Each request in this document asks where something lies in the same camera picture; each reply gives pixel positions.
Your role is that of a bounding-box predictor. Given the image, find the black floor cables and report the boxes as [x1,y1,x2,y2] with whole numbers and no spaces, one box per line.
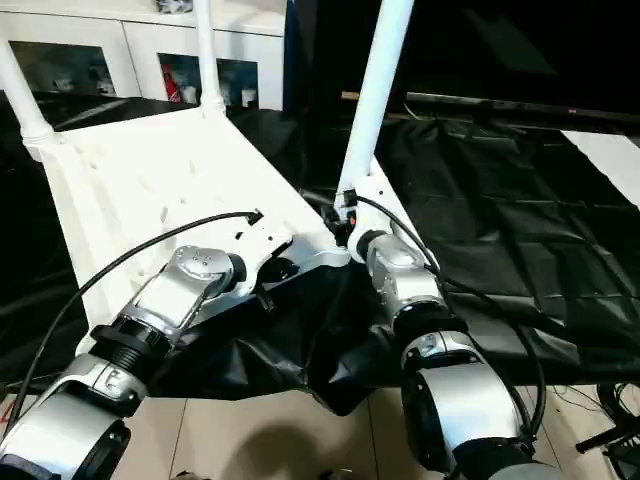
[540,378,640,466]

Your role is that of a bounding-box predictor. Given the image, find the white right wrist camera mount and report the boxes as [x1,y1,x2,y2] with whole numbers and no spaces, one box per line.
[338,175,393,251]

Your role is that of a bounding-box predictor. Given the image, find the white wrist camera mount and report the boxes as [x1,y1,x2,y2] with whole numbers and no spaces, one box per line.
[225,225,296,293]
[338,175,393,251]

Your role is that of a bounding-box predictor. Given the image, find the white plastic table top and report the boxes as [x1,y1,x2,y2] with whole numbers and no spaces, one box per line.
[25,103,353,358]

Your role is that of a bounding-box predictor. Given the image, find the black stand foot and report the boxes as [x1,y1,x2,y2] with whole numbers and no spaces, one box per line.
[575,418,640,453]

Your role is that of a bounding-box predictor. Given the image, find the dark metal rail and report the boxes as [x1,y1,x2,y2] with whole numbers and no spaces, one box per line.
[405,90,640,126]

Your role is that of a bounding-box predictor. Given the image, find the black plastic mat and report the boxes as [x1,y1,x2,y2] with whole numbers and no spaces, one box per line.
[0,95,640,416]

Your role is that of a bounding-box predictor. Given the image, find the white flat board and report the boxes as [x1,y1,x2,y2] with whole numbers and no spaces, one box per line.
[560,130,640,211]

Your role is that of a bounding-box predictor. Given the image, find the white glass-door cabinet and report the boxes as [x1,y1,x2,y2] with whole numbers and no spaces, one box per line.
[0,0,288,111]

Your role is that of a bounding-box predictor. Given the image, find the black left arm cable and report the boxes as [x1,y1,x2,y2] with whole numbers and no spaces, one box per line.
[0,209,264,431]

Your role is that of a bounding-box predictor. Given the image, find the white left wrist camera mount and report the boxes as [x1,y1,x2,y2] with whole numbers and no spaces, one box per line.
[225,225,296,293]

